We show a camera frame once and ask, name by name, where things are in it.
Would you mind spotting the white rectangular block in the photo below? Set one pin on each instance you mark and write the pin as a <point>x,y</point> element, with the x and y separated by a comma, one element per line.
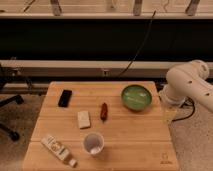
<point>84,119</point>

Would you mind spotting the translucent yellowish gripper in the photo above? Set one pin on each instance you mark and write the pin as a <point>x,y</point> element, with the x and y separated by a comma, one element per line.
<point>169,114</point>

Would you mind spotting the black office chair base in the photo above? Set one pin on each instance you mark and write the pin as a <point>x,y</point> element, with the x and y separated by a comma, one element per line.
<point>8,105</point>

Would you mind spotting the white labelled bottle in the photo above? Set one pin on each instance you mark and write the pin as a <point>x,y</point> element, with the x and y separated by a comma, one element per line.
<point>58,150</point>

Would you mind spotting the green bowl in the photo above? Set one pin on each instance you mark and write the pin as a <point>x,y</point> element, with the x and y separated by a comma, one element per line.
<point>136,97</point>

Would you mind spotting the black phone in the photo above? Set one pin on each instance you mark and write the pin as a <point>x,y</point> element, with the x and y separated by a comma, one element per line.
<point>65,98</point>

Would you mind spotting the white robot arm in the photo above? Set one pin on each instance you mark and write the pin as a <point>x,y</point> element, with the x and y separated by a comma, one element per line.
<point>186,81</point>

